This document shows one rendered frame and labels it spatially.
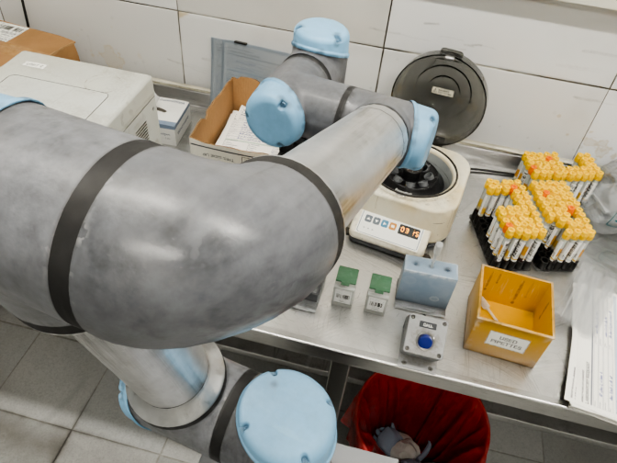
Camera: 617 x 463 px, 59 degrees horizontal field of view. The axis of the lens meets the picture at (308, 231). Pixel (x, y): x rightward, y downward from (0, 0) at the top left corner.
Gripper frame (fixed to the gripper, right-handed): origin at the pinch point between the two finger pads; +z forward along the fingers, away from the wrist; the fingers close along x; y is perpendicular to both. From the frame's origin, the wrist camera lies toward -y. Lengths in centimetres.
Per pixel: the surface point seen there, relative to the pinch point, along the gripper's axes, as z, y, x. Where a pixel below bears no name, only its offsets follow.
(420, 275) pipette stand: 9.8, -20.2, -3.4
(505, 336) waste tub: 12.2, -36.8, 3.9
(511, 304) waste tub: 17.6, -39.8, -8.8
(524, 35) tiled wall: -16, -32, -57
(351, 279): 12.4, -7.9, -0.4
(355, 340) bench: 19.1, -11.4, 7.9
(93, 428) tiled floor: 107, 63, 6
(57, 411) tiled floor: 107, 77, 4
